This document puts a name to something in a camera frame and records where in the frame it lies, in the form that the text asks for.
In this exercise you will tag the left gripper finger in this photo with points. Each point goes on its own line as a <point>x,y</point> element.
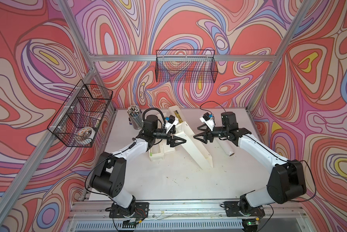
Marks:
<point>170,123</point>
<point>174,141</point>

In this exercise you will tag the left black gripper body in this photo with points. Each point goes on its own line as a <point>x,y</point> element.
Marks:
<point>159,134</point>

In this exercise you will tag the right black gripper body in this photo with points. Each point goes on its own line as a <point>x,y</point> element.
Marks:
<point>220,131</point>

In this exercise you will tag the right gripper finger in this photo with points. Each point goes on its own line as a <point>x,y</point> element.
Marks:
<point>204,137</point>
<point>204,128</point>

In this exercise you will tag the cream wrap dispenser with label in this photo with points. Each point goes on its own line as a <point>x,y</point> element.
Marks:
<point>159,151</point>

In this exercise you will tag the cream dispenser lid with label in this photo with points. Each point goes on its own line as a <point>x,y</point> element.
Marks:
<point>177,112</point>

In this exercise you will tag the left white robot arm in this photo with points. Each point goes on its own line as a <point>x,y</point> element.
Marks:
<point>108,176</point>

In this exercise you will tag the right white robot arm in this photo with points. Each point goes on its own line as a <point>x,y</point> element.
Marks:
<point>287,178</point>

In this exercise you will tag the cup of pencils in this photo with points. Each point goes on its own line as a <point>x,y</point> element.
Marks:
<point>135,117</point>

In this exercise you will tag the patterned bowl in basket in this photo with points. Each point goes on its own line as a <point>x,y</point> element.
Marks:
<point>85,135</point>

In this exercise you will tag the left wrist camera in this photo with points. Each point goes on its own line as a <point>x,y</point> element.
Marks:
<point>171,120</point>

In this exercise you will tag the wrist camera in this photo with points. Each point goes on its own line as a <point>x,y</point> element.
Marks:
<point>171,120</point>
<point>208,120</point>

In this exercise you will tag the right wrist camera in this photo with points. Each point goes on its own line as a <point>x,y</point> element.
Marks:
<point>208,120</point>

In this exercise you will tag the black wire basket back wall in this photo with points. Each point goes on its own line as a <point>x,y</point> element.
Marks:
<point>186,66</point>

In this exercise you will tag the black wire basket wall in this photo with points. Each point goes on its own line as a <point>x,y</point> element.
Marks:
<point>186,66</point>
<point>85,106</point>

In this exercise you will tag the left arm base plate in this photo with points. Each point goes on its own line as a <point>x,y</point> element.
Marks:
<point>139,210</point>

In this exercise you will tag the black wire basket left wall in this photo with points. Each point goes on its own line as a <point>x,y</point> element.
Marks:
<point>85,106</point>

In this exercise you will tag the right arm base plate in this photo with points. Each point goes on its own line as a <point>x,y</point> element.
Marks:
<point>242,209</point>

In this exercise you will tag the aluminium rail at front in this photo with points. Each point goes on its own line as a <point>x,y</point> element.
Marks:
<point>215,215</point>

